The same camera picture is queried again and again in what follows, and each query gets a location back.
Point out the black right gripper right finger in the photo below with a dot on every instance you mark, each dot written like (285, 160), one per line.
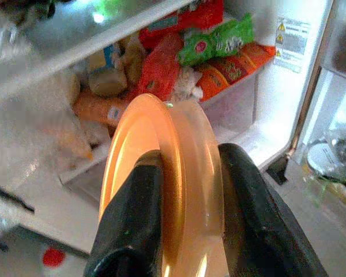
(262, 216)

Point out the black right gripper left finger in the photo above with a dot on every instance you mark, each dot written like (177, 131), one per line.
(127, 216)

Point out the black white fridge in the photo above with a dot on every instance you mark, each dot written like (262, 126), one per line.
(276, 115)

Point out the white fridge door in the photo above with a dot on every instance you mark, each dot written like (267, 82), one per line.
(340, 95)

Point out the white jug red cap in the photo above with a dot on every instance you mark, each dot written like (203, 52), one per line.
(53, 256)

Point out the long orange packet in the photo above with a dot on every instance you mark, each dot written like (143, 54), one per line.
(101, 108)

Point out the clear bubble wrap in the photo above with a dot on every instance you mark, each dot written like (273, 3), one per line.
(11, 173)

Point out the beige round container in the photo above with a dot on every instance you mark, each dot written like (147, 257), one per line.
(106, 82)

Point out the orange snack packet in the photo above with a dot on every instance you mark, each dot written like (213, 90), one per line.
(212, 82)
(239, 66)

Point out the white crumpled plastic bag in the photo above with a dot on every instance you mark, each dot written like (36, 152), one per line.
(187, 83)

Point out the red snack packet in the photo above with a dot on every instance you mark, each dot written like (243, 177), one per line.
(158, 69)

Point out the yellow blue box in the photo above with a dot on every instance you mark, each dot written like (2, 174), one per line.
(103, 57)

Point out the white warning label sticker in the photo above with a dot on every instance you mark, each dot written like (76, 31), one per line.
(291, 43)

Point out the green snack packet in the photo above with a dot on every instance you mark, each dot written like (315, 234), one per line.
(216, 43)

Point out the large red packet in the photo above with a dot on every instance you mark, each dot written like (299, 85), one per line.
(196, 17)

